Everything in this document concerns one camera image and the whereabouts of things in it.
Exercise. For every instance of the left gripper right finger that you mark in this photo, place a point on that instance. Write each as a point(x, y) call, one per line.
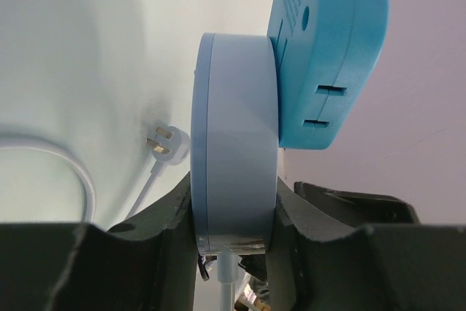
point(333, 250)

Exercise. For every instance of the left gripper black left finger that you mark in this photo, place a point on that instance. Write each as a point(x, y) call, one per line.
point(147, 262)

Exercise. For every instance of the round light blue socket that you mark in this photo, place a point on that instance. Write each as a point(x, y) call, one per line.
point(234, 145)

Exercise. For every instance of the blue square adapter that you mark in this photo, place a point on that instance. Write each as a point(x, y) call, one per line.
point(325, 51)

